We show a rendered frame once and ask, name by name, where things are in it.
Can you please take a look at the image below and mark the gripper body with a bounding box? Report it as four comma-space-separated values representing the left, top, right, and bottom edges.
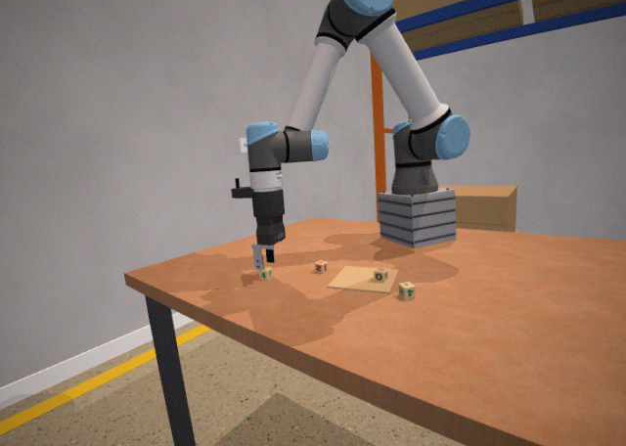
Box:
231, 170, 286, 245

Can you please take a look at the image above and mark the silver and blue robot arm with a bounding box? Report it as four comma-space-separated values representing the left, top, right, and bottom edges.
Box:
246, 0, 470, 195

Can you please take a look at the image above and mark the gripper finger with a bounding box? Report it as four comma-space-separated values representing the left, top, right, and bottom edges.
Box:
266, 245, 276, 263
251, 244, 271, 270

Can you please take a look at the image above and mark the tan square mat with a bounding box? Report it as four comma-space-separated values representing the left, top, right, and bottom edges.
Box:
328, 266, 399, 293

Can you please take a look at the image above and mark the beige letter block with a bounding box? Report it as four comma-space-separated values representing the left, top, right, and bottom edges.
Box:
315, 260, 329, 274
374, 268, 388, 283
398, 282, 416, 299
259, 267, 273, 280

